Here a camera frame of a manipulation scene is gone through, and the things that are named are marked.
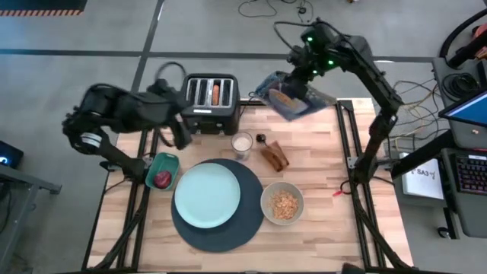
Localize black aluminium table frame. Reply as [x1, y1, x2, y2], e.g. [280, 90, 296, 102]
[81, 97, 415, 274]

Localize clear glass of milk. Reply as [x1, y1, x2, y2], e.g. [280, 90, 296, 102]
[231, 131, 254, 161]

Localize tangled cable bundle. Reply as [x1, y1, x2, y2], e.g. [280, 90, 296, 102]
[391, 78, 454, 153]

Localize open laptop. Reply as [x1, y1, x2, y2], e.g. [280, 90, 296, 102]
[437, 88, 487, 149]

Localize black hazard-striped floor mat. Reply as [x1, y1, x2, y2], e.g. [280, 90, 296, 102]
[0, 0, 88, 17]

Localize cereal flakes heap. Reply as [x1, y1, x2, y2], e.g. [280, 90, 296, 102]
[268, 190, 300, 221]

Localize dark screen device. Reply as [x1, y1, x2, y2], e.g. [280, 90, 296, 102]
[0, 140, 24, 169]

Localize light teal round plate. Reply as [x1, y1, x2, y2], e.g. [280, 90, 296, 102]
[173, 162, 242, 230]

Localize dark woven round placemat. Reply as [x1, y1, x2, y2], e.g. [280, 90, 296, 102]
[170, 158, 266, 253]

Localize grey desk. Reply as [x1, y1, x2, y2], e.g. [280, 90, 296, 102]
[431, 56, 487, 239]

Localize thick black hose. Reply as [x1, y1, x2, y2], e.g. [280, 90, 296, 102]
[439, 9, 487, 58]

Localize black four-slot toaster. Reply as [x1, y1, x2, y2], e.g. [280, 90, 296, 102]
[180, 73, 242, 136]

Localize white labelled box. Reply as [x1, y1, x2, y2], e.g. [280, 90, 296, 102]
[401, 164, 445, 201]

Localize black floor cable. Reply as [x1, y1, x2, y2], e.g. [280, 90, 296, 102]
[237, 0, 315, 24]

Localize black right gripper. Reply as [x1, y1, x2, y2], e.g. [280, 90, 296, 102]
[283, 47, 324, 100]

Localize beige ceramic bowl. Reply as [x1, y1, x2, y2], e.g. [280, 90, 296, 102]
[259, 180, 305, 226]

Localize teal plastic tray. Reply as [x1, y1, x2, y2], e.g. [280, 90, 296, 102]
[145, 151, 181, 191]

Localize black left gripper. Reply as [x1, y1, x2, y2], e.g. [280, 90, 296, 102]
[146, 78, 193, 151]

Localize blue Frosted Flakes cereal box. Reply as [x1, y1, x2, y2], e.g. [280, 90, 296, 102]
[253, 70, 338, 123]

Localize red apple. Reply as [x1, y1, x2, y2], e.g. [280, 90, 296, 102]
[153, 170, 173, 190]

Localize coiled black cable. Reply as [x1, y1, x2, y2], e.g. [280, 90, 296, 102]
[441, 72, 476, 102]

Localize black backlit keyboard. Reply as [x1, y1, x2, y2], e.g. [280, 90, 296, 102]
[454, 154, 487, 197]

